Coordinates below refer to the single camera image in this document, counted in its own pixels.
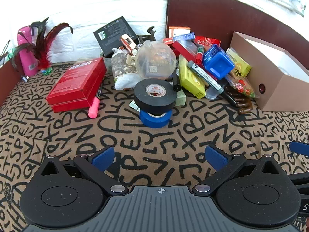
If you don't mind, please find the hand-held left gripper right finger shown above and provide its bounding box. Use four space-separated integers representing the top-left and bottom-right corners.
192 144 286 196

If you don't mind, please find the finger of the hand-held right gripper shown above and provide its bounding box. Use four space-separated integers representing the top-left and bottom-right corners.
288 171 309 192
289 140 309 157

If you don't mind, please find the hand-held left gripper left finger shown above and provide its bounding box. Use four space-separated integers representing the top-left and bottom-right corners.
40 146 129 196

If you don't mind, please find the blue tape roll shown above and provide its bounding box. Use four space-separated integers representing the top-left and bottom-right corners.
139 109 173 128

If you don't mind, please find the brown cardboard box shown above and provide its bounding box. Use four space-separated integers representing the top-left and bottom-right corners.
229 31 309 112

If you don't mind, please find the blue tissue pack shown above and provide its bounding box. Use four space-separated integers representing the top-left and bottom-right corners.
202 44 235 80

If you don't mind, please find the red snack packet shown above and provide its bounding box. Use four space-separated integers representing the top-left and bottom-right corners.
194 36 221 47

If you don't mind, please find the letter printed blanket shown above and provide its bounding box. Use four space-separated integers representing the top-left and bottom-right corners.
0 61 309 232

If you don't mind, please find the pink highlighter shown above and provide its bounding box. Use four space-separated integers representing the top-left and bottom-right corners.
88 83 102 119

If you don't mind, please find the brown wooden massager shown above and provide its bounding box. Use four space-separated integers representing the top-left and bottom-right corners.
223 87 253 115

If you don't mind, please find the translucent plastic case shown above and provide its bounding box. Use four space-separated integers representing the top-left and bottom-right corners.
205 84 221 101

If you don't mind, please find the pale green small box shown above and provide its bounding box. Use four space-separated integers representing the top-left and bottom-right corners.
174 88 187 107

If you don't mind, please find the black tape roll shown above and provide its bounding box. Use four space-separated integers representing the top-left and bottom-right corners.
133 78 175 116

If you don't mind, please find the clear candy bag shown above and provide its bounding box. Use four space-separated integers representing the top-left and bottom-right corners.
226 74 260 99

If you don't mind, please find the red flat box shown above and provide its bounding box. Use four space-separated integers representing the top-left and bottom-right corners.
46 57 108 113

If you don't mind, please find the yellow green box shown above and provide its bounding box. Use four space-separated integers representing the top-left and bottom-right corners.
179 54 207 99

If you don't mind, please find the black marker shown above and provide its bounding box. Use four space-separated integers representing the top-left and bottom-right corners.
172 60 182 92

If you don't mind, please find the grey marker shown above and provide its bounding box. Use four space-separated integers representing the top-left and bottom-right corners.
187 60 226 95

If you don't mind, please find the clear bag of mixed nuts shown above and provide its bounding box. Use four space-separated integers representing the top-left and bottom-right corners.
111 47 143 90

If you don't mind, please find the yellow tea packet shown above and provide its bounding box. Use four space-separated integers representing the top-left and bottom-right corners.
226 48 252 78

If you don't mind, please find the red glue stick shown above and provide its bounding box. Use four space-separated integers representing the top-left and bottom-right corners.
194 44 205 65

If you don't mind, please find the clear plastic sphere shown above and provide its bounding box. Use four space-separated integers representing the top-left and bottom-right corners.
135 41 177 81

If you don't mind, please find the long red box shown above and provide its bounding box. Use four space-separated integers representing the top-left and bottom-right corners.
172 40 197 62

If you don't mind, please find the orange white hair claw clip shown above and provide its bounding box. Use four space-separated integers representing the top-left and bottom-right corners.
120 35 136 55

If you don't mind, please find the red black feather shuttlecock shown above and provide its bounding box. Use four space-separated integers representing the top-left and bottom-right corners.
0 17 73 75

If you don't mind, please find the black box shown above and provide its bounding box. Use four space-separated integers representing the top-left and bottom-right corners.
93 16 139 54

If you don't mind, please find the blue strip box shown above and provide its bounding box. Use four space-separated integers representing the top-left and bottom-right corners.
173 32 196 41

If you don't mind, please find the pink bottle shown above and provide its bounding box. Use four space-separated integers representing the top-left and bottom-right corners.
16 26 40 76

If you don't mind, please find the orange white box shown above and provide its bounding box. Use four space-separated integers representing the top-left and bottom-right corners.
168 26 191 40

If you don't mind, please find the black metal tool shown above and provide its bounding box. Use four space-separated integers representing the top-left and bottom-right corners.
138 26 157 44

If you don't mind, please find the dark red headboard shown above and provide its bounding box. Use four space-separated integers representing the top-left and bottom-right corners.
165 0 309 78

